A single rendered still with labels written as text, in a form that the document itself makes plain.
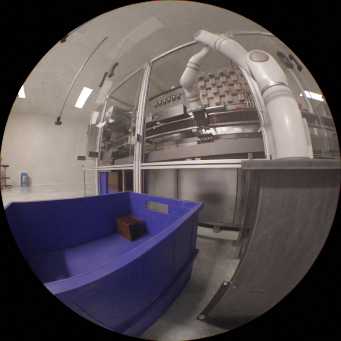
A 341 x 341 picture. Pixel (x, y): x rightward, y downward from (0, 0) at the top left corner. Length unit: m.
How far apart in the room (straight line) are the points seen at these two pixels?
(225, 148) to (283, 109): 0.43
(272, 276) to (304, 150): 0.25
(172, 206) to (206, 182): 0.51
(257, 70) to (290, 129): 0.17
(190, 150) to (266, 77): 0.54
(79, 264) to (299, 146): 0.65
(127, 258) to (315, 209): 0.28
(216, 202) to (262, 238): 0.72
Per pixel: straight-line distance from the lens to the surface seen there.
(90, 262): 0.47
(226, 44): 0.52
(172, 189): 1.02
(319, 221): 0.25
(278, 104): 0.28
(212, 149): 0.63
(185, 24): 2.24
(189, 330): 0.54
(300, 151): 0.26
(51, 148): 5.20
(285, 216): 0.21
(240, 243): 0.74
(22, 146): 5.50
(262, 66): 0.36
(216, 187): 0.87
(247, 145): 0.62
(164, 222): 0.48
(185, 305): 0.58
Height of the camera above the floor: 0.53
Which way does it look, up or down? 1 degrees up
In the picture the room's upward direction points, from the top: straight up
